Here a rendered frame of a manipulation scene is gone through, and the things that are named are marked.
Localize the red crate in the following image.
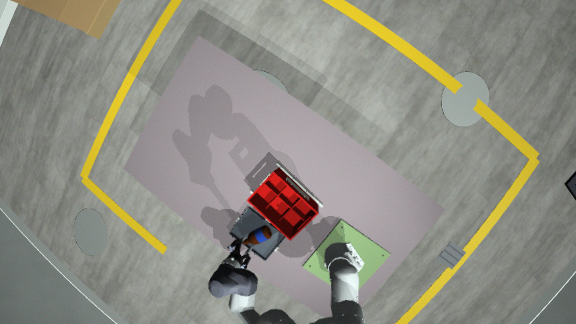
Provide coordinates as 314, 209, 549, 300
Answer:
247, 167, 319, 241

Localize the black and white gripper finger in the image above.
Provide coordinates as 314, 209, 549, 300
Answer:
241, 247, 252, 269
228, 236, 246, 255

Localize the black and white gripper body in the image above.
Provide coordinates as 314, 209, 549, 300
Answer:
227, 250, 243, 267

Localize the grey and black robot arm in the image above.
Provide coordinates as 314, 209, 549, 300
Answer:
208, 242, 365, 324

